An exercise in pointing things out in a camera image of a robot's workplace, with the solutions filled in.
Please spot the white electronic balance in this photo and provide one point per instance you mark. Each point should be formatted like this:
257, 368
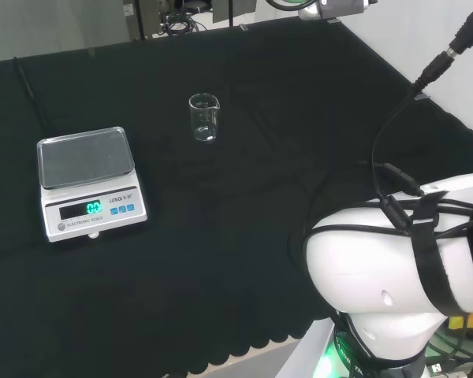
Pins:
88, 181

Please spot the clear glass beaker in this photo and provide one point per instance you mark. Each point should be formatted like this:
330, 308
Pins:
203, 118

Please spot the black tripod pole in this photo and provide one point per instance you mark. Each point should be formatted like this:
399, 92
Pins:
230, 12

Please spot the silver camera housing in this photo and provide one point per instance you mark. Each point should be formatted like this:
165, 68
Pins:
331, 8

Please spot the black bench cloth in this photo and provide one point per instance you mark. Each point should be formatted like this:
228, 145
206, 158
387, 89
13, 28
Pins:
181, 236

